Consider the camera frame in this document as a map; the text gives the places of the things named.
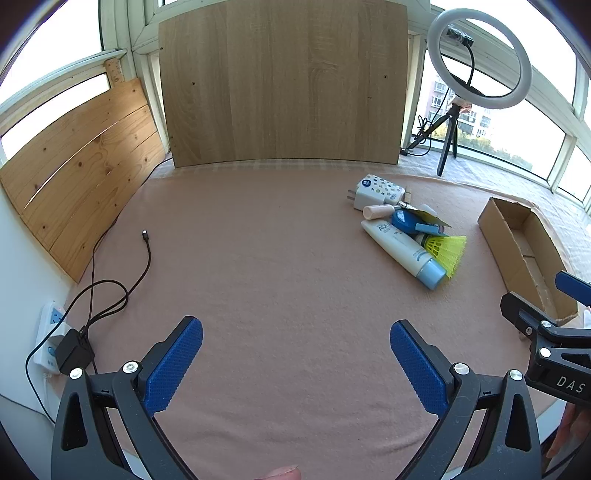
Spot white ring light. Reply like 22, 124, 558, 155
427, 8, 533, 110

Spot person's right hand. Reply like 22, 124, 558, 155
547, 401, 591, 459

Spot black tripod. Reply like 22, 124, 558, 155
401, 99, 467, 177

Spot pine plank panel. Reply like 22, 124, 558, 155
0, 78, 166, 283

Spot black webcam on gooseneck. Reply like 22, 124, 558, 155
447, 27, 490, 99

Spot black tripod cables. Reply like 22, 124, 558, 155
406, 115, 433, 158

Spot light wood board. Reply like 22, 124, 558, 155
158, 0, 410, 168

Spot thin black power cable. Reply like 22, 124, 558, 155
25, 154, 174, 423

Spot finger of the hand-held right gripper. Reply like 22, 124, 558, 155
555, 271, 591, 306
500, 291, 591, 352

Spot white window frame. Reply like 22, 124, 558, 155
0, 0, 591, 217

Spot yellow notebook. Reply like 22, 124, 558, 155
399, 203, 453, 230

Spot white power strip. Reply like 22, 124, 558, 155
34, 302, 68, 376

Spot white charger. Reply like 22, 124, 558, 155
347, 187, 386, 212

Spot blue round case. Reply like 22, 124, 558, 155
392, 209, 423, 234

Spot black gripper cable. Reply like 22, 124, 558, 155
544, 440, 580, 480

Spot white patterned tissue pack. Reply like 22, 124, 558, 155
357, 173, 407, 206

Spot person's left hand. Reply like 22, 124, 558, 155
263, 465, 303, 480

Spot white tube with blue cap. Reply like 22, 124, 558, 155
361, 219, 448, 291

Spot narrow pine wood slat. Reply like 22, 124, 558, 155
105, 58, 126, 93

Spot cardboard box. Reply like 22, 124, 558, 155
477, 196, 579, 324

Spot pink blanket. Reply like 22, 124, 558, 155
55, 159, 591, 480

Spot yellow shuttlecock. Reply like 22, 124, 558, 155
418, 234, 468, 280

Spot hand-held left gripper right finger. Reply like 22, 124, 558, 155
389, 319, 543, 480

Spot black power adapter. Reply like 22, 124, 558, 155
55, 329, 95, 376

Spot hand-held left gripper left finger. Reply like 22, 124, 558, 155
51, 316, 204, 480

